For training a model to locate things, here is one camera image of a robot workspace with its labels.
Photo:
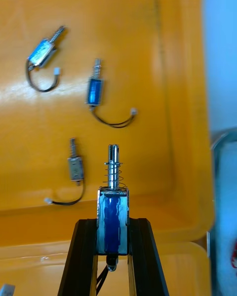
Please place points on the round red circuit board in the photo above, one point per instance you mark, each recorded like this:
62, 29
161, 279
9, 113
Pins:
234, 256

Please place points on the blue label metal solenoid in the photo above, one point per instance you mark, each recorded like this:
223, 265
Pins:
95, 92
42, 53
112, 217

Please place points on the yellow-orange plastic bin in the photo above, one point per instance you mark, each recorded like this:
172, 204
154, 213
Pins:
103, 103
177, 269

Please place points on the grey metal solenoid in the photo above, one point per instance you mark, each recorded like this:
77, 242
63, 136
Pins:
75, 169
7, 289

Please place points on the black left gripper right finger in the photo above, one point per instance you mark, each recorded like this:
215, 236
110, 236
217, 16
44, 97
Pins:
145, 256

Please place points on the steel tray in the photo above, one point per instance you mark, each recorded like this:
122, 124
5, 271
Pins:
225, 202

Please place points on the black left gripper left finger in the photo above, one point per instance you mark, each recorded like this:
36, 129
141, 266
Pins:
80, 256

